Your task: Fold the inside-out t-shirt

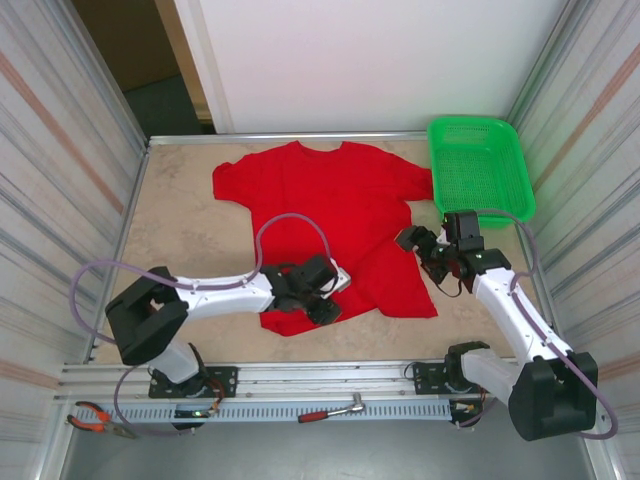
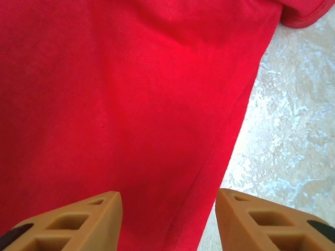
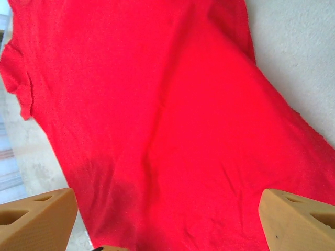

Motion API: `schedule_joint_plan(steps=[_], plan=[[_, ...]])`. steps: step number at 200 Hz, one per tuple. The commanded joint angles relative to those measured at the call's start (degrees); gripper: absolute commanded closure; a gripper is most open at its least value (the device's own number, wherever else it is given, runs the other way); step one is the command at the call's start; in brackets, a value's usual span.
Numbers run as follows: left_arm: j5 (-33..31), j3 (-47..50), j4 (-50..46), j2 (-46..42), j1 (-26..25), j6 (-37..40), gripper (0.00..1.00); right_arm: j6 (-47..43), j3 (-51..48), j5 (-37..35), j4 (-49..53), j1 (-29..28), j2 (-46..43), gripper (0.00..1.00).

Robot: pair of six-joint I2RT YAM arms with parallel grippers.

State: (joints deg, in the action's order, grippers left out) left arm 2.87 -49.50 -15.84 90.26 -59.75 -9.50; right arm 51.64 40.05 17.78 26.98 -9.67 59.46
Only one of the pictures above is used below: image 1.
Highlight green plastic mesh basket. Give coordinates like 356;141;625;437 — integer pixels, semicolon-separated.
426;114;537;231

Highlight brown wooden panel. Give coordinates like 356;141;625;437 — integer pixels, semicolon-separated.
72;0;181;94

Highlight orange-handled pliers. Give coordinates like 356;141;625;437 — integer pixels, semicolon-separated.
66;401;136;440

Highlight grey slotted cable duct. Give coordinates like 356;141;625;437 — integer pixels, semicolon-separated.
107;401;454;424

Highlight wooden door frame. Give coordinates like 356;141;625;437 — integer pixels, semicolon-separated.
154;0;216;124

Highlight wide aluminium mounting rail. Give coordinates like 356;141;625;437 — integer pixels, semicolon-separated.
53;357;601;405

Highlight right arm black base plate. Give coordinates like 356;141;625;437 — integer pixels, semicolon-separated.
412;360;504;396

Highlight red t-shirt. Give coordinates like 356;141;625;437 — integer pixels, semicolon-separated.
212;141;440;337

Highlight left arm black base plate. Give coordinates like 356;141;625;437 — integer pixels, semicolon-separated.
148;366;239;400

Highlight red-handled ratchet wrench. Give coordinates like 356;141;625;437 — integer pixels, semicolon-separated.
298;393;367;425

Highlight small circuit board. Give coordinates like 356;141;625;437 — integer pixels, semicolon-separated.
449;399;484;419
172;407;217;422

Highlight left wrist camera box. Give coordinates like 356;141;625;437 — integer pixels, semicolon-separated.
327;267;353;301

